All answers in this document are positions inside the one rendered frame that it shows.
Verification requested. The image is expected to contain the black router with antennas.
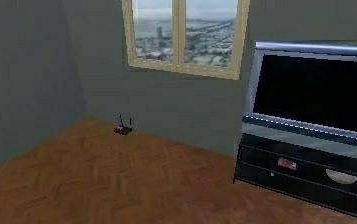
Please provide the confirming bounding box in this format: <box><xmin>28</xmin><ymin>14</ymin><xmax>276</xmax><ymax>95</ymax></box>
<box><xmin>113</xmin><ymin>114</ymin><xmax>134</xmax><ymax>136</ymax></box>

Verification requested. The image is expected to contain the wooden framed window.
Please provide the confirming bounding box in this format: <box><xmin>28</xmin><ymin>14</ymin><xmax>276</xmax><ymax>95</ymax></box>
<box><xmin>120</xmin><ymin>0</ymin><xmax>251</xmax><ymax>81</ymax></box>

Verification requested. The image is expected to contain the red small object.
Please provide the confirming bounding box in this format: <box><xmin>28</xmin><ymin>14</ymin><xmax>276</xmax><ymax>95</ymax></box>
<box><xmin>277</xmin><ymin>157</ymin><xmax>298</xmax><ymax>171</ymax></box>

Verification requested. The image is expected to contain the silver framed television set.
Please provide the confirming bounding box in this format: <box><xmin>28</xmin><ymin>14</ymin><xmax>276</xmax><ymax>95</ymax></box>
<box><xmin>242</xmin><ymin>40</ymin><xmax>357</xmax><ymax>149</ymax></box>

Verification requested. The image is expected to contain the black television stand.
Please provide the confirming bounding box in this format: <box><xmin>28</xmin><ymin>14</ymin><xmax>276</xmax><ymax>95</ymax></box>
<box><xmin>233</xmin><ymin>122</ymin><xmax>357</xmax><ymax>222</ymax></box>

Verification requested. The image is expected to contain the cream bowl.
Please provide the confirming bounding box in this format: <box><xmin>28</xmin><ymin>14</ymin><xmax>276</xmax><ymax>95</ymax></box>
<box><xmin>325</xmin><ymin>168</ymin><xmax>357</xmax><ymax>185</ymax></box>

